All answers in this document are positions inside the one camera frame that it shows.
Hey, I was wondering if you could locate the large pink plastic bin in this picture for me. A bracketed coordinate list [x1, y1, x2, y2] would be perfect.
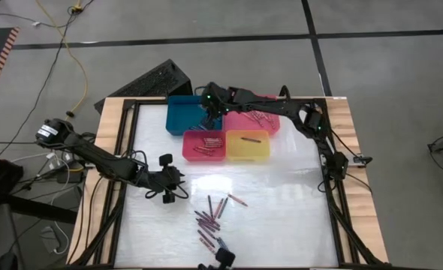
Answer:
[221, 94, 282, 136]

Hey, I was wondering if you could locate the small yellow plastic bin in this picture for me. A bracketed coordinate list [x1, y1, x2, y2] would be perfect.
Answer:
[225, 129, 271, 163]

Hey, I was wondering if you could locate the large blue plastic bin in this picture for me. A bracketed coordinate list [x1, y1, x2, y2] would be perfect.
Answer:
[164, 94, 224, 137]

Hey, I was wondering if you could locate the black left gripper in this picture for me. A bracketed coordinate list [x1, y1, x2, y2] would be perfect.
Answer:
[137, 153, 186, 206]

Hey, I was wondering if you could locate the yellow power cable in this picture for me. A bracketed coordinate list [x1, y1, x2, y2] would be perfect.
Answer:
[35, 0, 89, 131]

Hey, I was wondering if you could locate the wooden table edge board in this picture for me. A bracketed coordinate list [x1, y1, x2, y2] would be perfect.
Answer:
[66, 96, 137, 266]
[324, 96, 390, 264]

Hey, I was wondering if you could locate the black floor cable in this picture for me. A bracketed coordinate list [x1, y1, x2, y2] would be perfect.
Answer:
[0, 0, 95, 158]

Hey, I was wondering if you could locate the black table frame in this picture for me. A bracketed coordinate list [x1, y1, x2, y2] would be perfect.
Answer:
[71, 97, 390, 270]

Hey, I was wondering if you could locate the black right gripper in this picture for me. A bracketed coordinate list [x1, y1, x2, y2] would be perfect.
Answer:
[200, 81, 245, 129]

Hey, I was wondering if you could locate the silver arm base bracket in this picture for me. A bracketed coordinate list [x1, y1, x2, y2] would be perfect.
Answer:
[351, 154, 372, 167]

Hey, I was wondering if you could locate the small pink plastic bin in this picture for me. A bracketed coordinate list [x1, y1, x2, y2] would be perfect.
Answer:
[182, 130, 228, 162]

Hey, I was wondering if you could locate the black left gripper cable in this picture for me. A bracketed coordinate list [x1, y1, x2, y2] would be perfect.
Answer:
[144, 183, 190, 200]

